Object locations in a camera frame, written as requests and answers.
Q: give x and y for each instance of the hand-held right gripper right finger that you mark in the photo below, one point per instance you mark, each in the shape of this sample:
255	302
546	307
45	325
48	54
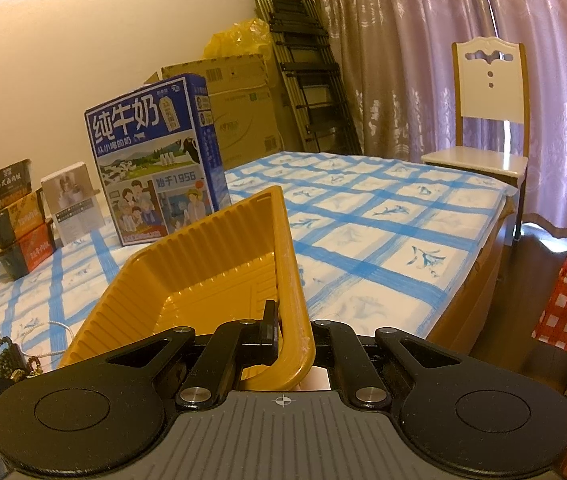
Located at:
326	334

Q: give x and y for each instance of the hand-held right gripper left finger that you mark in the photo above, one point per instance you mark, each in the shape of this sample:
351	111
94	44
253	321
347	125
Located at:
269	329

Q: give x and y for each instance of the yellow plastic tray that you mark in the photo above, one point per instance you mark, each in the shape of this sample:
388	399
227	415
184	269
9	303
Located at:
243	240

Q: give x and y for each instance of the blue checked tablecloth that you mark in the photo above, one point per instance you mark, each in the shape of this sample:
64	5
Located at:
388	220

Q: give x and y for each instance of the black bowl with red label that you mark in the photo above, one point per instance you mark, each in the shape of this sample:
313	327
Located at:
26	252

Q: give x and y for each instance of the black bowl with orange label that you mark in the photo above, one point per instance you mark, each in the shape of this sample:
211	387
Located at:
16	222

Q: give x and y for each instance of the dark blue milk carton box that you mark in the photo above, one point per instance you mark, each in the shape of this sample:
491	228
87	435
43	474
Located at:
153	160

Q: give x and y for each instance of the large brown cardboard box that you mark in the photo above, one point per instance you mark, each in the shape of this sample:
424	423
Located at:
248	125

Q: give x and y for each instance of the small white product box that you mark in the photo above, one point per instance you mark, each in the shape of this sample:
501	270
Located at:
73	200

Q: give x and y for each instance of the flat brown cardboard box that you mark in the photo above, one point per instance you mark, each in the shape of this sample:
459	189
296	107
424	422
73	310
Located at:
218	72

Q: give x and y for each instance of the black folding stepladder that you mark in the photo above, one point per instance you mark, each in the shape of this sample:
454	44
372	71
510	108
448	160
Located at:
308	60

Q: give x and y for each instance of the white wooden chair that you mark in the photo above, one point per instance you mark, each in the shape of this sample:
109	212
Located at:
488	105

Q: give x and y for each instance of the pink patterned curtain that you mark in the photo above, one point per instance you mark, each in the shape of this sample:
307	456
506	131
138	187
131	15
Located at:
413	60

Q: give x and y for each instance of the yellow plastic bag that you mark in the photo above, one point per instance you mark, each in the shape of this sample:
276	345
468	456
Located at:
236	40

